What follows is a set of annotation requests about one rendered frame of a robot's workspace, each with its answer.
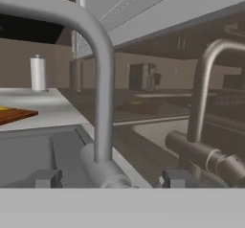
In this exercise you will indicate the yellow food item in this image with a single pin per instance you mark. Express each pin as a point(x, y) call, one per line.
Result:
point(4, 108)

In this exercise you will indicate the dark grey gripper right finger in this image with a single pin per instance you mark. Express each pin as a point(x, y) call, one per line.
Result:
point(178, 177)

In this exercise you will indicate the grey sink basin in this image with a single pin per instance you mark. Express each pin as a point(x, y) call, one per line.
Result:
point(28, 152)

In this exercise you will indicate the white paper towel roll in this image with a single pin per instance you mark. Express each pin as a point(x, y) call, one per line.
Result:
point(38, 73)

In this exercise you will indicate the brown wooden cutting board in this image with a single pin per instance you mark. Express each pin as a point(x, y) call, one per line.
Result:
point(16, 115)

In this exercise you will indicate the grey wall cupboard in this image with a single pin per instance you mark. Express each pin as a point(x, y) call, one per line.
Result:
point(178, 5)

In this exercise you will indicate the grey metal sink faucet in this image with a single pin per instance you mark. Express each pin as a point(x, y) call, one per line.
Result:
point(104, 78)

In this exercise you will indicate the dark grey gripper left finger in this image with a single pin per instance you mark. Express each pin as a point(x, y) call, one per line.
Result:
point(48, 177)

